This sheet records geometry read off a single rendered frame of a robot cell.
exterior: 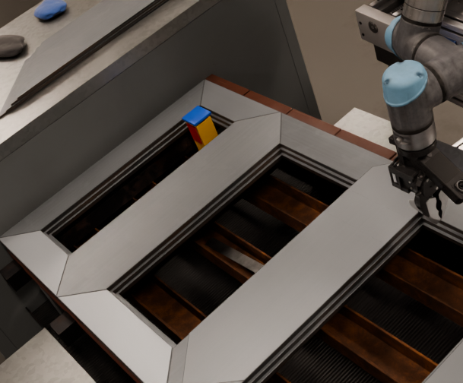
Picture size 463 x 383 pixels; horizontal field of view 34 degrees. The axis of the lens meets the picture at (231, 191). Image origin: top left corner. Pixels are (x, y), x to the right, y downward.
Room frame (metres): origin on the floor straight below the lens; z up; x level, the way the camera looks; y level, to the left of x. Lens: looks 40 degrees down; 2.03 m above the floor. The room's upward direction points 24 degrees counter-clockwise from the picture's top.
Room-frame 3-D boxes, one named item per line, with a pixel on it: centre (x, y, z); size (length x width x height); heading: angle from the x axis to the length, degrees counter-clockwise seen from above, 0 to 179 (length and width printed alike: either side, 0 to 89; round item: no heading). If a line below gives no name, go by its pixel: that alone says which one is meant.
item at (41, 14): (2.33, 0.29, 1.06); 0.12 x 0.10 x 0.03; 27
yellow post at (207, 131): (1.72, 0.00, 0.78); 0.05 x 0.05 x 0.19; 25
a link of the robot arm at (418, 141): (1.03, -0.34, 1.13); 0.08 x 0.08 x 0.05
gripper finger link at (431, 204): (1.03, -0.33, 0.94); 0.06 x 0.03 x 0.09; 25
